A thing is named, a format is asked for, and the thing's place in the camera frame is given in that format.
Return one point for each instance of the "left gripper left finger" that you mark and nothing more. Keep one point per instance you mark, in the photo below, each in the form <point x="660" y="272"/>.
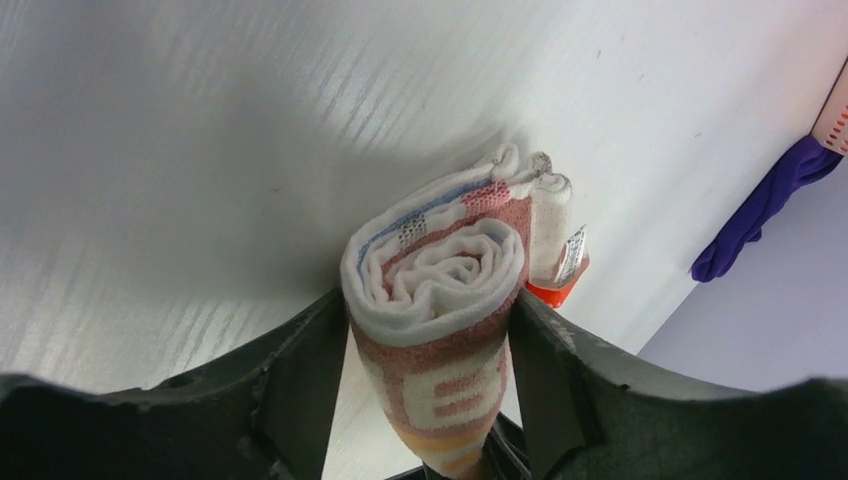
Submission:
<point x="261" y="411"/>

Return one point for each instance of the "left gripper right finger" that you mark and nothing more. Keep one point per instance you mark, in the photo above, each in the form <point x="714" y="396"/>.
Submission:
<point x="590" y="410"/>

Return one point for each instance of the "beige rabbit print towel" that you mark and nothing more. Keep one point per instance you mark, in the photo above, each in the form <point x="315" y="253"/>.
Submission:
<point x="429" y="285"/>

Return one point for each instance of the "purple cloth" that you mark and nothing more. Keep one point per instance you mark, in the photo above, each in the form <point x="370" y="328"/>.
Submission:
<point x="804" y="163"/>

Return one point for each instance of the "pink plastic basket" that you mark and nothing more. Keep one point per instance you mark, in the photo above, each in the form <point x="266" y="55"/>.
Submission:
<point x="830" y="129"/>

